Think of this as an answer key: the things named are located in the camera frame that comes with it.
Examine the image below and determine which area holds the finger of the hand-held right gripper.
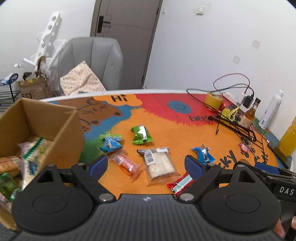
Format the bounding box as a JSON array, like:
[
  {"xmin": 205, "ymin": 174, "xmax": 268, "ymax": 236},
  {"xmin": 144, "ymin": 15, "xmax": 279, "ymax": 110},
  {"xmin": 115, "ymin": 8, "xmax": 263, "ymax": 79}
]
[
  {"xmin": 252, "ymin": 170, "xmax": 296, "ymax": 185},
  {"xmin": 254, "ymin": 162, "xmax": 296, "ymax": 177}
]

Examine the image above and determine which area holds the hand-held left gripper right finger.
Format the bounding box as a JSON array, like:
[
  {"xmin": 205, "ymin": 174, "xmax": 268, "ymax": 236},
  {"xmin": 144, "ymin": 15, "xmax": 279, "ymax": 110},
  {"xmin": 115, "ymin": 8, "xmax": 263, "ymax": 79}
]
[{"xmin": 176, "ymin": 155, "xmax": 257, "ymax": 203}]

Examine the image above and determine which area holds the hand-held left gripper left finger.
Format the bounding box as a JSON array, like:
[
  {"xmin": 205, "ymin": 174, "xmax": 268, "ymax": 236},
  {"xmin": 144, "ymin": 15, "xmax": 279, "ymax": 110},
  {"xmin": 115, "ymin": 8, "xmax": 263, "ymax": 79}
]
[{"xmin": 34, "ymin": 154, "xmax": 116, "ymax": 204}]

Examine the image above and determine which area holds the blue foil snack packet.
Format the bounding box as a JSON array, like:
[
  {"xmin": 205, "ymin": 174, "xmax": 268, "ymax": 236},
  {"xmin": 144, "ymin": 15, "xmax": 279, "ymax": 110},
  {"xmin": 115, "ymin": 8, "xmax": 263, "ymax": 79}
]
[{"xmin": 191, "ymin": 144, "xmax": 216, "ymax": 164}]

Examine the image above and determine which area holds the red snack packet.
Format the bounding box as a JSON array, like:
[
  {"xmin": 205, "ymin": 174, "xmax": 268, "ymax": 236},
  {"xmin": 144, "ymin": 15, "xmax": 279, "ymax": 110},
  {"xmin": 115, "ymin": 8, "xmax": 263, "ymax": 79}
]
[{"xmin": 166, "ymin": 173, "xmax": 195, "ymax": 194}]

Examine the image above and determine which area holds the blue cartoon snack packet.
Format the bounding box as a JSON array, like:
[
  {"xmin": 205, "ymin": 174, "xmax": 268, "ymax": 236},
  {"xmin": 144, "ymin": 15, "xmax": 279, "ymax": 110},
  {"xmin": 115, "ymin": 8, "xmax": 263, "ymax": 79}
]
[{"xmin": 99, "ymin": 134, "xmax": 123, "ymax": 153}]

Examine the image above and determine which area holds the pink orange clear snack packet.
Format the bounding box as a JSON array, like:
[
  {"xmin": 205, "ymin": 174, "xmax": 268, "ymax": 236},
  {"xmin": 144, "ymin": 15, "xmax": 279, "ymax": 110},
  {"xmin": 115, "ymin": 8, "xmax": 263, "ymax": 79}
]
[{"xmin": 108, "ymin": 149, "xmax": 142, "ymax": 181}]

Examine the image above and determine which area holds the clear sandwich bread packet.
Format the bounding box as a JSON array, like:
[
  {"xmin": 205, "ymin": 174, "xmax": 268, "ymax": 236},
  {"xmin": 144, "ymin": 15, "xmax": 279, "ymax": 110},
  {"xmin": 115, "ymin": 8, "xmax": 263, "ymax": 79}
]
[{"xmin": 137, "ymin": 147, "xmax": 179, "ymax": 186}]

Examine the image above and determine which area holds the brown cardboard box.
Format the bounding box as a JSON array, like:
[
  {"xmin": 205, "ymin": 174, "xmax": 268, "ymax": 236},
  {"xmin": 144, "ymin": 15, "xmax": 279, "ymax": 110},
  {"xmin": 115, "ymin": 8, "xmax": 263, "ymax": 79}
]
[{"xmin": 0, "ymin": 98, "xmax": 85, "ymax": 232}]

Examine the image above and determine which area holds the bright green snack packet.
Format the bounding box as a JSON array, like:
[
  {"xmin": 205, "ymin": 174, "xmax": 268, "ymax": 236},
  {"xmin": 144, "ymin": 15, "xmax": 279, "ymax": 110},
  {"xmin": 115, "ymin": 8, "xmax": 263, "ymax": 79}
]
[{"xmin": 130, "ymin": 125, "xmax": 153, "ymax": 145}]

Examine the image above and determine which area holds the green striped bread packet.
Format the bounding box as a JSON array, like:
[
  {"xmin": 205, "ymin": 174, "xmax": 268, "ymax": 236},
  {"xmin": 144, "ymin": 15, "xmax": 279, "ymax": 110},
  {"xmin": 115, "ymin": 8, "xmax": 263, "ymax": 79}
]
[{"xmin": 17, "ymin": 137, "xmax": 55, "ymax": 183}]

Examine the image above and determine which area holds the long clear biscuit packet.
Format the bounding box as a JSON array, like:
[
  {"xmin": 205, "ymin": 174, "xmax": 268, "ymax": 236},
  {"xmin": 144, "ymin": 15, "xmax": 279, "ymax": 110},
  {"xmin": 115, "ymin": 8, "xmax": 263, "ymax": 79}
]
[{"xmin": 0, "ymin": 156, "xmax": 22, "ymax": 178}]

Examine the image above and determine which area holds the dark green snack packet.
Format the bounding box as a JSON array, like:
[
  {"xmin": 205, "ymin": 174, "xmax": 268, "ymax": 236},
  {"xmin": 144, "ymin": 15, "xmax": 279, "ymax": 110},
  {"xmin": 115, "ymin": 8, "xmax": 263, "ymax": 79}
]
[{"xmin": 0, "ymin": 173, "xmax": 22, "ymax": 202}]

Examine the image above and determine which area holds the person's right hand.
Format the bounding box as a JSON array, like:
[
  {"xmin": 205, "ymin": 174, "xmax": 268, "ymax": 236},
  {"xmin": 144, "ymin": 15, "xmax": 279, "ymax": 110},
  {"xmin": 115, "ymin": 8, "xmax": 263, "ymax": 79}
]
[{"xmin": 273, "ymin": 214, "xmax": 296, "ymax": 240}]

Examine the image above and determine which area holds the black smartphone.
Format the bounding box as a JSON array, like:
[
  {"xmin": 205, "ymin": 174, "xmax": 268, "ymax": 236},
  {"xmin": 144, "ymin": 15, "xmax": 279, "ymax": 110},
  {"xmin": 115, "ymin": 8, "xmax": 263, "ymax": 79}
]
[{"xmin": 267, "ymin": 141, "xmax": 290, "ymax": 169}]

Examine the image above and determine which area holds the orange juice bottle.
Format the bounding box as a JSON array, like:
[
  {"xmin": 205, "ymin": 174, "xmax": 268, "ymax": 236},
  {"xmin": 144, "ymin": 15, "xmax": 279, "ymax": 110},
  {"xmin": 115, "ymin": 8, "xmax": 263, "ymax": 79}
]
[{"xmin": 279, "ymin": 116, "xmax": 296, "ymax": 157}]

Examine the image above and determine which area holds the colourful cartoon cat mat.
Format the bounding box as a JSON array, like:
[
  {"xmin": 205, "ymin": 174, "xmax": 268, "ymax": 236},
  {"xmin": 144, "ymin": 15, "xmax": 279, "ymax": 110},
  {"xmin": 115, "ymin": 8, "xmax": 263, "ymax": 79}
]
[{"xmin": 38, "ymin": 93, "xmax": 290, "ymax": 197}]

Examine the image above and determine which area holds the brown glass bottle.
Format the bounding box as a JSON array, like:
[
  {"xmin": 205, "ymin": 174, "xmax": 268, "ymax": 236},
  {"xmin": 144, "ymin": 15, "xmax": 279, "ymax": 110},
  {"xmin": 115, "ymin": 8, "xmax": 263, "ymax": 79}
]
[{"xmin": 239, "ymin": 97, "xmax": 262, "ymax": 128}]

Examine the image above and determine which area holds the white spray bottle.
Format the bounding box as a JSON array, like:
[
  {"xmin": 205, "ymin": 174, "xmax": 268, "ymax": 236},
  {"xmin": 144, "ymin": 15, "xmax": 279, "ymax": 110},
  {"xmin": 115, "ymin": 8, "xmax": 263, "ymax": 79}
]
[{"xmin": 258, "ymin": 90, "xmax": 284, "ymax": 130}]

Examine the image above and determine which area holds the yellow toy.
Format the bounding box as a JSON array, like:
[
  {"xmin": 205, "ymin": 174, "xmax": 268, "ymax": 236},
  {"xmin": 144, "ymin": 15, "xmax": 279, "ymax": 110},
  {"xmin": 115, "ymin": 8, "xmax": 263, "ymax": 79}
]
[{"xmin": 221, "ymin": 107, "xmax": 240, "ymax": 121}]

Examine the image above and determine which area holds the black charger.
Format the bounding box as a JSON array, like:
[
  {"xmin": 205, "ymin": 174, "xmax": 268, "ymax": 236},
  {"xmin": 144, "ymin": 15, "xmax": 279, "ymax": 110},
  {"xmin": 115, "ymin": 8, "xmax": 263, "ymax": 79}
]
[{"xmin": 243, "ymin": 95, "xmax": 254, "ymax": 109}]

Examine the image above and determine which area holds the yellow tape roll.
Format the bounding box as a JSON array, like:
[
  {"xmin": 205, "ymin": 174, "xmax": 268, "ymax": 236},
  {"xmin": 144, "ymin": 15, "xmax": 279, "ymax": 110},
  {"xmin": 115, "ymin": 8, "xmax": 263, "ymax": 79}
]
[{"xmin": 205, "ymin": 92, "xmax": 223, "ymax": 109}]

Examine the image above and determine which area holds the white power strip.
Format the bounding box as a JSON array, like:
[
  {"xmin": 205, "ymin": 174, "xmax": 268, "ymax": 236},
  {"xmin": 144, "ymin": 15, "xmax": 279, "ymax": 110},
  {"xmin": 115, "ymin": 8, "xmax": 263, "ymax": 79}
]
[{"xmin": 221, "ymin": 91, "xmax": 245, "ymax": 107}]

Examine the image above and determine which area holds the cream polka dot cushion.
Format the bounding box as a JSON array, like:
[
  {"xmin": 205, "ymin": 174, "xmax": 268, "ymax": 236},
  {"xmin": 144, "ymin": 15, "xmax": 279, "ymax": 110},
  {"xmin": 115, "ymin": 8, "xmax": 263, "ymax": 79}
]
[{"xmin": 60, "ymin": 61, "xmax": 107, "ymax": 96}]

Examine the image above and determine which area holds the small taped cardboard box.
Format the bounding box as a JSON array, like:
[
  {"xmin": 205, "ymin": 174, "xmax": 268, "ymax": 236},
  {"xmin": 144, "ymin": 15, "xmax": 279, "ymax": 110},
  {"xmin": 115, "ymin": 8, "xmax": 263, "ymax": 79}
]
[{"xmin": 18, "ymin": 56, "xmax": 55, "ymax": 100}]

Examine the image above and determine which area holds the grey padded chair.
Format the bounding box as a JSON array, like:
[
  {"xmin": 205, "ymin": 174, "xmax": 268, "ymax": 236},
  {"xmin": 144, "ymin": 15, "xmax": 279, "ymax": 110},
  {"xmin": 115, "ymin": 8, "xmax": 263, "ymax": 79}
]
[{"xmin": 50, "ymin": 37, "xmax": 123, "ymax": 96}]

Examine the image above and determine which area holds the black metal shoe rack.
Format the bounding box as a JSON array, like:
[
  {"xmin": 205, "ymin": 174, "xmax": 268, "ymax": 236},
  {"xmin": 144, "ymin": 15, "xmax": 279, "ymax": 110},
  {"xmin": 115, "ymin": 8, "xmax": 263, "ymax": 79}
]
[{"xmin": 0, "ymin": 73, "xmax": 21, "ymax": 107}]

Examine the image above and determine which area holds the blue white packet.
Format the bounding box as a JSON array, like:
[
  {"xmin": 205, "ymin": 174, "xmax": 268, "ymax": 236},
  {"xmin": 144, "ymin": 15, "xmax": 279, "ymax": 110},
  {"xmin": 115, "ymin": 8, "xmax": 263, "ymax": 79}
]
[{"xmin": 0, "ymin": 73, "xmax": 14, "ymax": 85}]

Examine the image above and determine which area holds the grey door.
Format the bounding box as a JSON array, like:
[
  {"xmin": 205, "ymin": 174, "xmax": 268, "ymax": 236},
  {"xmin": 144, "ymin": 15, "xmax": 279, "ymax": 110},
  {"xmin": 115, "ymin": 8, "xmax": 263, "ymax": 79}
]
[{"xmin": 90, "ymin": 0, "xmax": 163, "ymax": 90}]

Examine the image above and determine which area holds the white perforated rack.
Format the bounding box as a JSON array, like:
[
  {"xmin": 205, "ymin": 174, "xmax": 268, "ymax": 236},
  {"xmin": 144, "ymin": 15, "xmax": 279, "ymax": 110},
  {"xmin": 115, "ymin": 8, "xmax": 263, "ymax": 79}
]
[{"xmin": 14, "ymin": 12, "xmax": 67, "ymax": 70}]

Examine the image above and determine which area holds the pink keychain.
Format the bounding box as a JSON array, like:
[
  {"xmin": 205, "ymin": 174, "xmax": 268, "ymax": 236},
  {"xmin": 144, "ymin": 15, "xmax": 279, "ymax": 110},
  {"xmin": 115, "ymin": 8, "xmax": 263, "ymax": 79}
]
[{"xmin": 238, "ymin": 141, "xmax": 256, "ymax": 154}]

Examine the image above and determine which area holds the black wire stand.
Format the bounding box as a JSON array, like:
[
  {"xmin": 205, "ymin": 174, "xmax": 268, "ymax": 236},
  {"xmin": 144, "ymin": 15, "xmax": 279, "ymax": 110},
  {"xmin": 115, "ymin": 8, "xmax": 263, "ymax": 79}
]
[{"xmin": 208, "ymin": 113, "xmax": 269, "ymax": 160}]

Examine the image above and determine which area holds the black cable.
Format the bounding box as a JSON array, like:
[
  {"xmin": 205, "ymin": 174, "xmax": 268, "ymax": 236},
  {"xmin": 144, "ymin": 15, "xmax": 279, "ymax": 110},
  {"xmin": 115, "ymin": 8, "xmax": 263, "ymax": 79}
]
[{"xmin": 186, "ymin": 83, "xmax": 255, "ymax": 109}]

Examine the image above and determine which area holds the red cable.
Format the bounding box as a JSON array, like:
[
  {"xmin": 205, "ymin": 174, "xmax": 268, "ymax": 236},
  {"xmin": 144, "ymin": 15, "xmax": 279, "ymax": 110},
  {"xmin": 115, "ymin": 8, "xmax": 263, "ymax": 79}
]
[{"xmin": 213, "ymin": 73, "xmax": 251, "ymax": 95}]

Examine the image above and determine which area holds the black door handle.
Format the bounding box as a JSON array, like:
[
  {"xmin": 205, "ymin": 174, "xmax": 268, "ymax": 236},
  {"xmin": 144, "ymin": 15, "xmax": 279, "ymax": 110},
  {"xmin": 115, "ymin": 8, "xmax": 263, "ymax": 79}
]
[{"xmin": 97, "ymin": 16, "xmax": 111, "ymax": 33}]

